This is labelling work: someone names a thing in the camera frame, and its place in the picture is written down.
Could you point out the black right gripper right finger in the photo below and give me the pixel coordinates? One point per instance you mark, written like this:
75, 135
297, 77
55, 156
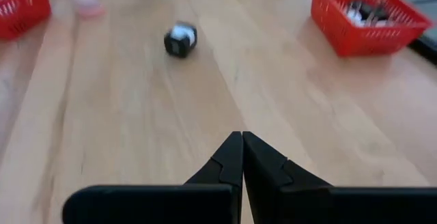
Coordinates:
266, 169

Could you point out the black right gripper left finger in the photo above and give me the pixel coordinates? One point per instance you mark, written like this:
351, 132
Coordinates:
225, 169

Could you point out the black cube charger white label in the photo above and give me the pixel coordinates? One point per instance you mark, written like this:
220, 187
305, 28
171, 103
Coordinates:
177, 46

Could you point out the red plastic mesh basket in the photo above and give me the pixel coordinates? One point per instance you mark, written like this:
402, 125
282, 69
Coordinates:
358, 44
24, 19

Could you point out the black wall charger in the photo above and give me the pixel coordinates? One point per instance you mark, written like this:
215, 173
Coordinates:
370, 10

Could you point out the black aluminium table frame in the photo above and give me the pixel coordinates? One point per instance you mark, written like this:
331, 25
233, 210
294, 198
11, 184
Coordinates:
426, 51

